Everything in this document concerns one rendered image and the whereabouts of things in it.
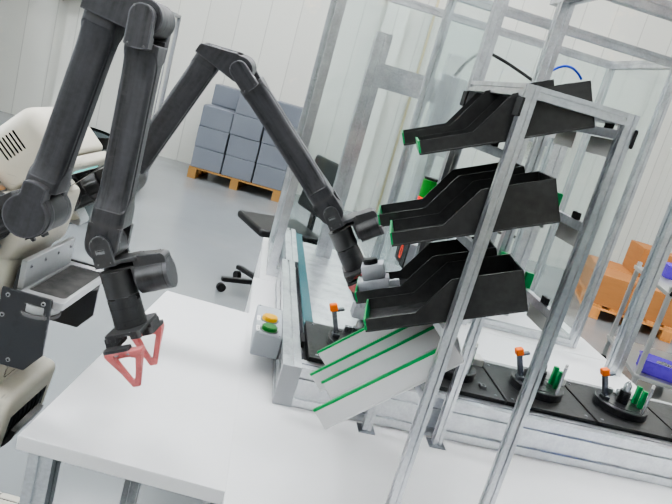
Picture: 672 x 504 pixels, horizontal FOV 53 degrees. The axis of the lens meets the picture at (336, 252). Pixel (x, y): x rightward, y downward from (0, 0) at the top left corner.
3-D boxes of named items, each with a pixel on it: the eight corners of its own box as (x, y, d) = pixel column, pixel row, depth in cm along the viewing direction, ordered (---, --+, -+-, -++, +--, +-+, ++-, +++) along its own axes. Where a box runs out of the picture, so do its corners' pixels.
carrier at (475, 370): (409, 387, 162) (425, 339, 159) (393, 347, 185) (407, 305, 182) (503, 408, 165) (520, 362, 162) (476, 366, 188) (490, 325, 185)
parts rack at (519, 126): (378, 525, 121) (525, 81, 103) (356, 423, 156) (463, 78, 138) (487, 546, 124) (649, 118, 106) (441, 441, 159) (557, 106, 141)
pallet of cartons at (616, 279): (692, 349, 704) (723, 278, 685) (592, 321, 702) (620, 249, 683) (637, 306, 847) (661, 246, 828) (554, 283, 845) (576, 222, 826)
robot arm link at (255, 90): (230, 66, 156) (222, 69, 146) (250, 53, 155) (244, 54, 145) (327, 219, 168) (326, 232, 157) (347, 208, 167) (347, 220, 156)
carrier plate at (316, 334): (306, 364, 158) (309, 356, 157) (303, 326, 181) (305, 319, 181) (403, 386, 161) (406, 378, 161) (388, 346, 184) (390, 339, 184)
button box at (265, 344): (249, 354, 167) (255, 331, 165) (252, 323, 187) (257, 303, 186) (276, 360, 168) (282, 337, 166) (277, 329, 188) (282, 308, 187)
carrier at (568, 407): (504, 408, 165) (521, 362, 162) (477, 367, 188) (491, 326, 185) (594, 428, 169) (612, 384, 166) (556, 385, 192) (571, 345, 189)
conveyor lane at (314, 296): (297, 398, 160) (308, 360, 158) (292, 288, 241) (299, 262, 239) (411, 423, 164) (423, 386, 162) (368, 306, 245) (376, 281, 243)
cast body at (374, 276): (359, 296, 136) (353, 263, 135) (360, 290, 141) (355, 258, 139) (400, 291, 135) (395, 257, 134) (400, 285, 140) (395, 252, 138)
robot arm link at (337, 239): (327, 226, 166) (326, 232, 160) (353, 216, 165) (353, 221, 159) (337, 251, 167) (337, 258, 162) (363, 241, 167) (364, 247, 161)
